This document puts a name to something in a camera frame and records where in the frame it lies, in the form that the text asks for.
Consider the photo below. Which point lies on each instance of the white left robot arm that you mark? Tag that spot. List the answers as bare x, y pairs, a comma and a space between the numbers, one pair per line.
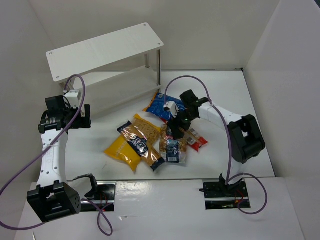
53, 198

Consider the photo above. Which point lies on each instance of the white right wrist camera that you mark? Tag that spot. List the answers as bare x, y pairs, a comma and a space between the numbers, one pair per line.
171, 107

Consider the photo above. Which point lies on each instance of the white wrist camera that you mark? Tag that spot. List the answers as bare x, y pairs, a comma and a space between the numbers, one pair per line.
74, 97
171, 107

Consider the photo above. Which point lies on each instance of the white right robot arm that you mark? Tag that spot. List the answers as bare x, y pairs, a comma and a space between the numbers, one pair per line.
244, 137

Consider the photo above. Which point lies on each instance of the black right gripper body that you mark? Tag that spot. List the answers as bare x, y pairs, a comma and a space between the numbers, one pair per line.
178, 122

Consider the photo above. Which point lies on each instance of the spaghetti bag with navy ends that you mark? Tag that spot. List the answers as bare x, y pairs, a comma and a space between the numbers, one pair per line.
141, 137

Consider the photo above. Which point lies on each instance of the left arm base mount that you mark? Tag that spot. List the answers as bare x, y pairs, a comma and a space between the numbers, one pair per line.
104, 198

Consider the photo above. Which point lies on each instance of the fusilli bag with dark label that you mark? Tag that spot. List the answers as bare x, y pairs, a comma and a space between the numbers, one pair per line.
173, 151

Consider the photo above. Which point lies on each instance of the blue and orange pasta bag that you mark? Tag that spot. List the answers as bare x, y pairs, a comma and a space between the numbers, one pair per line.
156, 106

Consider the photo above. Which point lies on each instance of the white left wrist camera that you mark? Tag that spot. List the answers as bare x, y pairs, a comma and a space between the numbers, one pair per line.
74, 97

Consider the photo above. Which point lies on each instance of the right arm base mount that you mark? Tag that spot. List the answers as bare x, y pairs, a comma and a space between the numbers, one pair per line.
219, 197

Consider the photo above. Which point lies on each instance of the red spaghetti packet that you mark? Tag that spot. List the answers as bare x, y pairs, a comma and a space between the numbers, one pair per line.
195, 140

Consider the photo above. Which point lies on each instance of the white two-tier shelf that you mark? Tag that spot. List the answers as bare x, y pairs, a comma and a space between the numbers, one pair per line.
117, 67

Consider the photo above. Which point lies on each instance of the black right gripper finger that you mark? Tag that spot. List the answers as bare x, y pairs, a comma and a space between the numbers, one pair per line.
178, 133
172, 127

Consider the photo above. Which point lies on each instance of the yellow fusilli pasta bag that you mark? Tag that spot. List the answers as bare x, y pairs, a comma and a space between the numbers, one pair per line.
120, 149

